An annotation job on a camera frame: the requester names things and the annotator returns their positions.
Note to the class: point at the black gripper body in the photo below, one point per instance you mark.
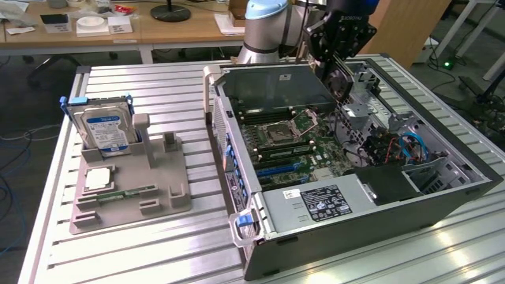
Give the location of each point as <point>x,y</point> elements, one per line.
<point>350,10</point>

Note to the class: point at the graphics card with black fan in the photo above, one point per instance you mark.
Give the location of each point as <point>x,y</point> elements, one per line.
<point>338,85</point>

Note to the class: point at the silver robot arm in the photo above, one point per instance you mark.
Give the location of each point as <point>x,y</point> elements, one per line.
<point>264,35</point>

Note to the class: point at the wooden cabinet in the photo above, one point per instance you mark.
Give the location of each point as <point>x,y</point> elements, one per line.
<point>402,29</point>

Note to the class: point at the small cardboard box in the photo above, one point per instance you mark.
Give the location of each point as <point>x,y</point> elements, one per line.
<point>236,9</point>

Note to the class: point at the stack of white papers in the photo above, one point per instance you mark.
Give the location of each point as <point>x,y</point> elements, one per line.
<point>228,26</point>

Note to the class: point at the power strip with green light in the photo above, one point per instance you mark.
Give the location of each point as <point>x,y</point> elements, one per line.
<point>446,64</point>

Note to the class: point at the perforated metal disk bay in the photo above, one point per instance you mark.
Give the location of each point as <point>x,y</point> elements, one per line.
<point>354,118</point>

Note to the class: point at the open socket cover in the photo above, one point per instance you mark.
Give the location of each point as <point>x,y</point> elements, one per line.
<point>305,119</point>

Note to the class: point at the black floor stand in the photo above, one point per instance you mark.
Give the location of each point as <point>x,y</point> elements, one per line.
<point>469,84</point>

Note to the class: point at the beige card retention lever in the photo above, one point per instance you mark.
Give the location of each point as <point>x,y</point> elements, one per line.
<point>206,88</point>

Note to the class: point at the CPU socket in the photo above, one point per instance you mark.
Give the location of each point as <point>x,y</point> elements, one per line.
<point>280,133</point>

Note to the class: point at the black round lamp base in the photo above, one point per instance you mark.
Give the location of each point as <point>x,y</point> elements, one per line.
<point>170,13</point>

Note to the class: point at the green motherboard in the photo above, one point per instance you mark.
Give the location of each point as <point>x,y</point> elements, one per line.
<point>322,154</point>

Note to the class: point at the black RAM stick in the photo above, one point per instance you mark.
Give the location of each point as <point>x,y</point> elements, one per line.
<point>288,151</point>

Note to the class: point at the grey slanted disk bay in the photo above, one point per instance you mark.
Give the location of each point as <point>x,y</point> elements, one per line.
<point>433,174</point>

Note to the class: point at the red package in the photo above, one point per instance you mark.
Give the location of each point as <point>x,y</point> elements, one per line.
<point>125,9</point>

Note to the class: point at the plain white box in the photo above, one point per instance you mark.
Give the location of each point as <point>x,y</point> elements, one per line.
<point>118,26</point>

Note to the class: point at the white box with round recess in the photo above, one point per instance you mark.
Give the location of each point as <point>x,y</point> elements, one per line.
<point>92,28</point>

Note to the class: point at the grey power supply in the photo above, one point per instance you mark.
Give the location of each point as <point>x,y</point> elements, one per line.
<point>316,213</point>

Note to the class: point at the hard disk in blue caddy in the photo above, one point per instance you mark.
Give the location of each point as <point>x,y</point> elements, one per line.
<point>104,133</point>

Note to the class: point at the grey printed parts rack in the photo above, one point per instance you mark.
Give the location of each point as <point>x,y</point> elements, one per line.
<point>129,165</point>

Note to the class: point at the blue case latch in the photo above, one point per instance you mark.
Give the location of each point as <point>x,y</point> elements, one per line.
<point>242,221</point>

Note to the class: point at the white box with black top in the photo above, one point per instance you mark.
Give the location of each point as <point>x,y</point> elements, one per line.
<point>57,25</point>

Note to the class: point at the open black PC case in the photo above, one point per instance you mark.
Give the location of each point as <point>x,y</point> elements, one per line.
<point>354,236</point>

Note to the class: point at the grey cup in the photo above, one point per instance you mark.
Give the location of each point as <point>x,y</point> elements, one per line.
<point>57,3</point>

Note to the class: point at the black chair base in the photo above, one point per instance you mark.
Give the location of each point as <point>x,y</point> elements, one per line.
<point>43,65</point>

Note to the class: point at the green RAM stick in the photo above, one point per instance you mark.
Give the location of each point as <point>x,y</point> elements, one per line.
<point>121,195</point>

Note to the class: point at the silver CPU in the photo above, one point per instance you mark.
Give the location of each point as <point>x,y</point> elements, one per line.
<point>98,179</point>

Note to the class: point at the wooden desk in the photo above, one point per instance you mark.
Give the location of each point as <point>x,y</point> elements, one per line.
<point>23,40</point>

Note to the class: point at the white paper label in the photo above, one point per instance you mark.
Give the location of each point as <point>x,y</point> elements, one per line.
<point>19,30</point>

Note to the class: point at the clear plastic bag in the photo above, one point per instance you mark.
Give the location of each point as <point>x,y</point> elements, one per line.
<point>12,12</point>

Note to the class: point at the white desk frame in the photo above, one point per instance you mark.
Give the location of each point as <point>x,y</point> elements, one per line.
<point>494,63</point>

